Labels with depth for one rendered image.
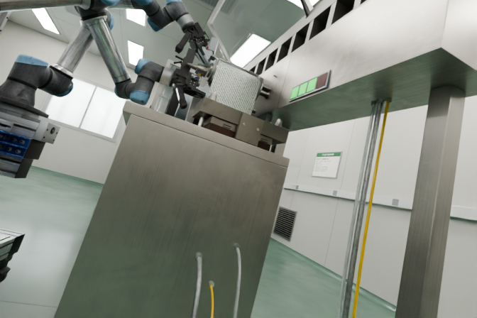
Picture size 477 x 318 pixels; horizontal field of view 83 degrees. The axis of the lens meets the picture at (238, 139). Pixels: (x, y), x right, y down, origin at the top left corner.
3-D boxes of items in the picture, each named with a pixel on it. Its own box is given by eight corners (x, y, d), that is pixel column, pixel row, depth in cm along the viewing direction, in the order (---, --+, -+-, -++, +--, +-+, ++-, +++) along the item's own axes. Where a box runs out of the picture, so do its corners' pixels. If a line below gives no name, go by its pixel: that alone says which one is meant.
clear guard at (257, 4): (210, 24, 231) (210, 23, 231) (237, 77, 236) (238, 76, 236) (265, -78, 133) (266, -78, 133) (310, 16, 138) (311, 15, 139)
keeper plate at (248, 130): (233, 138, 109) (240, 113, 111) (255, 146, 112) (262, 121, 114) (236, 138, 107) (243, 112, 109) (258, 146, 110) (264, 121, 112)
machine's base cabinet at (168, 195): (106, 219, 308) (133, 148, 324) (162, 231, 329) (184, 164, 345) (18, 403, 74) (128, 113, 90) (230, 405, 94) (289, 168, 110)
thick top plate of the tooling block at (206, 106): (192, 116, 120) (196, 104, 121) (268, 145, 132) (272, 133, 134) (199, 110, 105) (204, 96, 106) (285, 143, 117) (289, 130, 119)
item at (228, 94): (201, 111, 126) (214, 76, 129) (246, 128, 133) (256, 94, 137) (202, 111, 126) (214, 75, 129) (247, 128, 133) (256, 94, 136)
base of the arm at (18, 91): (-16, 91, 115) (-6, 70, 117) (5, 100, 130) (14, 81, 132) (23, 103, 118) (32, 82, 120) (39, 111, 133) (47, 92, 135)
